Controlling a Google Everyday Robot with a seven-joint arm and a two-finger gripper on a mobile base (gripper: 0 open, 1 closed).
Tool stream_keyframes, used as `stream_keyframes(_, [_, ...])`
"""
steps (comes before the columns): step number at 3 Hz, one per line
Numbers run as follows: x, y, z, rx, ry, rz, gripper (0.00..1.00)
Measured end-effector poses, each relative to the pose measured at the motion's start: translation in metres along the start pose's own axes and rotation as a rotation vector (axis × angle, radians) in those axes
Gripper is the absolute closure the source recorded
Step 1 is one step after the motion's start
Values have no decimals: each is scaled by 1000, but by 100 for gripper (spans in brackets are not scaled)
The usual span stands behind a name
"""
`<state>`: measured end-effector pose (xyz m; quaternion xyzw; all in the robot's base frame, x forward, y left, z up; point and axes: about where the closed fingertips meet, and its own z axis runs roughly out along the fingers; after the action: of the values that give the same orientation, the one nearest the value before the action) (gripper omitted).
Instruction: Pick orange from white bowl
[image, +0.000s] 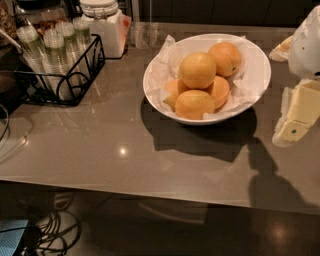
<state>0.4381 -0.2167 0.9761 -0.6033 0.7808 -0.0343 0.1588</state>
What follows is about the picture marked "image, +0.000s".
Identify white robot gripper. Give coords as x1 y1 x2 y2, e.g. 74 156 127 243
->
269 6 320 147

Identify white ceramic bowl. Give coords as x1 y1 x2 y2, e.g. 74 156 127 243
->
142 32 272 127

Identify left partly hidden orange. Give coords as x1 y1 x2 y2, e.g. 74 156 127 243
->
163 78 188 108

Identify clear acrylic holder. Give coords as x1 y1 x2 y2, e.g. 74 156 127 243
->
130 0 161 49

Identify white lidded canister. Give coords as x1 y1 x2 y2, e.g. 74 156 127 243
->
80 0 131 59

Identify back plastic cup stack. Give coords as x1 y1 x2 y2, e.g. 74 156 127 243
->
73 17 91 53

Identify plastic cup stack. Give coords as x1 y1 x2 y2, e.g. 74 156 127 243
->
17 25 48 81
56 21 80 74
43 29 71 101
73 17 91 53

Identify right plastic cup stack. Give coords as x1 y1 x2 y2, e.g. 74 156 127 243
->
56 21 80 74

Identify middle plastic cup stack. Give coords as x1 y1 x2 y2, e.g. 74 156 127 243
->
43 29 71 101

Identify glass jar with snacks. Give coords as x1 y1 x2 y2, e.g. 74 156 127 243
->
17 0 69 36

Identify left plastic cup stack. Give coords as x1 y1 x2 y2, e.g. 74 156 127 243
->
17 25 48 81

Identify blue grey box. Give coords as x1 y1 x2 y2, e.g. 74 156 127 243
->
0 220 28 256

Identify black wire cup rack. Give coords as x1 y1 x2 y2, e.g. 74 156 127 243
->
14 34 105 106

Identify dark cables on floor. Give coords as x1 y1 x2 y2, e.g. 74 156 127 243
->
19 191 83 256

